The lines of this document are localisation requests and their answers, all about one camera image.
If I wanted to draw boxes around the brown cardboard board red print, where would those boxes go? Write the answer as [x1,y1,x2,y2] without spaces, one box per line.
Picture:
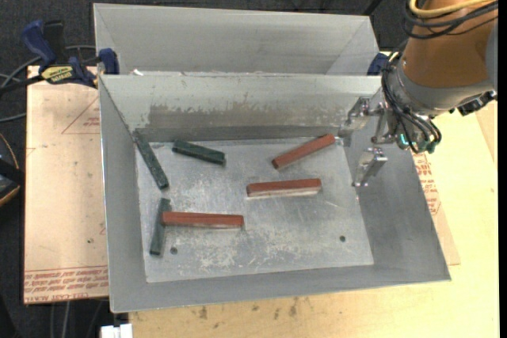
[22,65,463,306]

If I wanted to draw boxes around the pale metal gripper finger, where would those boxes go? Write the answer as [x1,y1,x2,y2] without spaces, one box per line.
[338,97,383,148]
[353,147,390,188]

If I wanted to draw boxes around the dark green flat block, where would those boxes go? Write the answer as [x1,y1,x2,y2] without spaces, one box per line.
[171,139,227,166]
[149,197,172,256]
[134,132,170,191]

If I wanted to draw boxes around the black cylinder on white bracket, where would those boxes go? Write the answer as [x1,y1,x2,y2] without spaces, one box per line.
[458,90,497,116]

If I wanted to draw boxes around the grey metal bin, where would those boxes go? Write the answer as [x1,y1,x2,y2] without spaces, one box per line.
[93,2,452,313]

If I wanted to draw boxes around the red-brown flat block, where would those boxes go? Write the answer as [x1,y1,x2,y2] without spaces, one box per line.
[159,211,246,231]
[246,177,322,199]
[271,133,337,171]

